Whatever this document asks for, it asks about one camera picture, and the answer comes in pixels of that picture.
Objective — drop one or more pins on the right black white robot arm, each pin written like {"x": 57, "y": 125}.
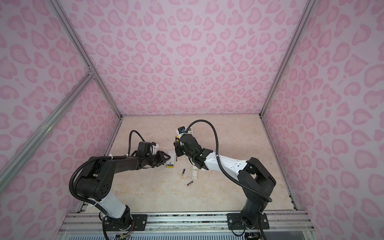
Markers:
{"x": 252, "y": 176}

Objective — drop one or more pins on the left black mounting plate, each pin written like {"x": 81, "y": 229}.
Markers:
{"x": 138, "y": 221}

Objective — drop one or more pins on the slim white remote control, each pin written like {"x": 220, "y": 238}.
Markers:
{"x": 195, "y": 173}

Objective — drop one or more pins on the aluminium diagonal frame bar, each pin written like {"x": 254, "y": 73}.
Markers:
{"x": 20, "y": 159}

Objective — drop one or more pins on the white remote angled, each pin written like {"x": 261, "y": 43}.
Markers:
{"x": 170, "y": 163}

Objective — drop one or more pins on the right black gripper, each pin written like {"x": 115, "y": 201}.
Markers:
{"x": 178, "y": 148}

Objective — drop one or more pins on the aluminium front rail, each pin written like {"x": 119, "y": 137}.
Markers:
{"x": 284, "y": 225}

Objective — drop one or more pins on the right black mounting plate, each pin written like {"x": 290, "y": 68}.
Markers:
{"x": 236, "y": 221}

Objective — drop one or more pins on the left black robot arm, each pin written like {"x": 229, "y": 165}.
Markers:
{"x": 92, "y": 181}

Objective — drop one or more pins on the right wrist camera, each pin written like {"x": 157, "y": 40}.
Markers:
{"x": 181, "y": 130}

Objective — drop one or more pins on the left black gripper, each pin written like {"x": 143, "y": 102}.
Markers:
{"x": 161, "y": 159}

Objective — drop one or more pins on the black mounting plate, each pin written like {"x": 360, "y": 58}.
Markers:
{"x": 236, "y": 221}
{"x": 138, "y": 221}

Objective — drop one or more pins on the white remote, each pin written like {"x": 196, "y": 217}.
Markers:
{"x": 189, "y": 131}

